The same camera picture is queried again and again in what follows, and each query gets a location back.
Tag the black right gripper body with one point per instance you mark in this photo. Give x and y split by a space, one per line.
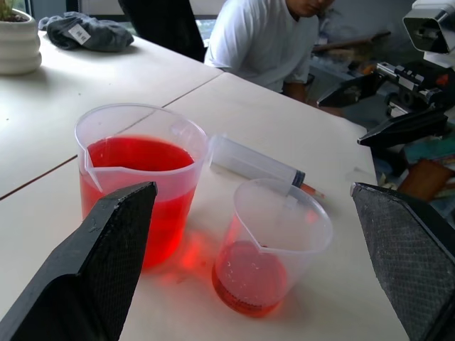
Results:
423 89

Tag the large beaker of red liquid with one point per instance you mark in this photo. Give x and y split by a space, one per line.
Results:
142 160

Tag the person in white t-shirt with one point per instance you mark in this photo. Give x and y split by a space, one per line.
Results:
256 39

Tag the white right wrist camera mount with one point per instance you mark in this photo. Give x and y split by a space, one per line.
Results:
426 32

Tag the black office chair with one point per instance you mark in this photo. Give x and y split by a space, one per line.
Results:
167 25

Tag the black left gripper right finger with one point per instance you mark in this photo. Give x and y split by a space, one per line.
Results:
409 255

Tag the brown wooden stick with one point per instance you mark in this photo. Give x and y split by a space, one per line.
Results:
352 42

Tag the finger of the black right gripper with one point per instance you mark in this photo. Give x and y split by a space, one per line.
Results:
409 128
352 92

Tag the brown cardboard box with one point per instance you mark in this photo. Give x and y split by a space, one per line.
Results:
426 177

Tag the grey crumpled cloth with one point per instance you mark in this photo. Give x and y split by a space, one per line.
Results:
96 35

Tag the clear plastic syringe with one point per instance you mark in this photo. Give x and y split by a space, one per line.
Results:
249 160

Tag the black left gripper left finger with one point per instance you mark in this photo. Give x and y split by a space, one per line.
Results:
89 263

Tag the white ribbed plant pot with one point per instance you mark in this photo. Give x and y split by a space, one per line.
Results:
17 46

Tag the small beaker of red liquid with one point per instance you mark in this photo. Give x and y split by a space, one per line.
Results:
249 277

